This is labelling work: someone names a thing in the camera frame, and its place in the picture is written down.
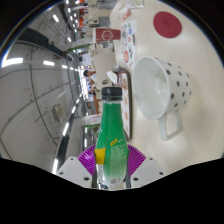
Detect ceiling strip lights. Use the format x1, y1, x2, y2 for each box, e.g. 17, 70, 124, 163
1, 0, 88, 174

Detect red paper cup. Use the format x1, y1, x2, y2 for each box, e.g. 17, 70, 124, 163
95, 27, 122, 43

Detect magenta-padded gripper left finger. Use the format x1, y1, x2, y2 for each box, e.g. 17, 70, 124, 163
55, 143, 98, 189

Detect flat round red coaster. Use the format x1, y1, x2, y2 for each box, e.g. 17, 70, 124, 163
153, 11, 183, 39

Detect colourful printed leaflet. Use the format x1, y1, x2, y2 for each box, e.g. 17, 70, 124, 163
119, 19, 138, 71

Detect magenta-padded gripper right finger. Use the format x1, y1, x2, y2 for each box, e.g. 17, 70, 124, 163
125, 143, 165, 189

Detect crumpled white napkin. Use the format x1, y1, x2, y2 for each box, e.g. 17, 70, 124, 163
106, 69, 119, 86

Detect white polka dot mug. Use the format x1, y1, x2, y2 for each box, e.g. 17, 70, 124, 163
132, 55, 193, 142

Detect beige canteen chairs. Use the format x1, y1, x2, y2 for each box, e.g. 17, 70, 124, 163
74, 0, 118, 111

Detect green plastic drink bottle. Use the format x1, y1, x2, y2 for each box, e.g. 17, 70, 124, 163
94, 86, 130, 190

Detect ceiling air conditioner unit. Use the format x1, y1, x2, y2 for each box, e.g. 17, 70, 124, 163
51, 103, 66, 123

